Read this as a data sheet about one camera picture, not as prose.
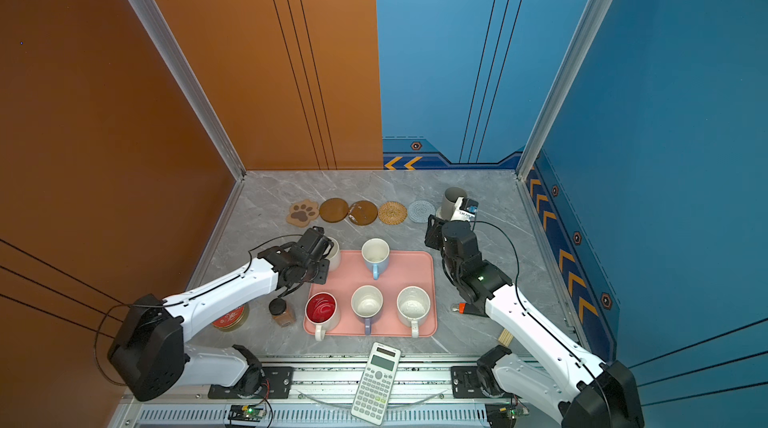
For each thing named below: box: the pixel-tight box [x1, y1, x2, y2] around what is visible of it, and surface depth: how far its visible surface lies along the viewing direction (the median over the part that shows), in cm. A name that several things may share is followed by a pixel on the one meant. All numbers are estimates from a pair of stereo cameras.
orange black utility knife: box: [451, 302, 487, 317], surface depth 86 cm
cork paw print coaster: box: [286, 199, 319, 228], surface depth 110 cm
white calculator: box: [350, 341, 402, 426], surface depth 74 cm
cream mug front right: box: [396, 286, 431, 338], surface depth 81 cm
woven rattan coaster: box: [378, 201, 408, 225], surface depth 108 cm
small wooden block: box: [498, 328, 514, 348], surface depth 81 cm
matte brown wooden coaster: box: [319, 198, 349, 223], surface depth 111 cm
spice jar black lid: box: [268, 297, 296, 327], surface depth 78 cm
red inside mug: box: [305, 291, 340, 341], surface depth 81 cm
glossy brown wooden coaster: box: [348, 200, 378, 226], surface depth 110 cm
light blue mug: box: [361, 238, 390, 280], surface depth 89 cm
